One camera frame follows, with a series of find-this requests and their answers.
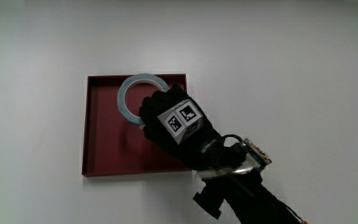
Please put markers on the person's right hand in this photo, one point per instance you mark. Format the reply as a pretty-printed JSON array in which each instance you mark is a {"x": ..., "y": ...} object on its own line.
[{"x": 166, "y": 105}]

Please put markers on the blue tape roll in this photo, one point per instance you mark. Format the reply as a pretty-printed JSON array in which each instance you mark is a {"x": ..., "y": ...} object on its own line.
[{"x": 122, "y": 93}]

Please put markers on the dark red tray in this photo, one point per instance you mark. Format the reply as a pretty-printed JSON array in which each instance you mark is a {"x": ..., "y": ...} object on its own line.
[{"x": 110, "y": 146}]

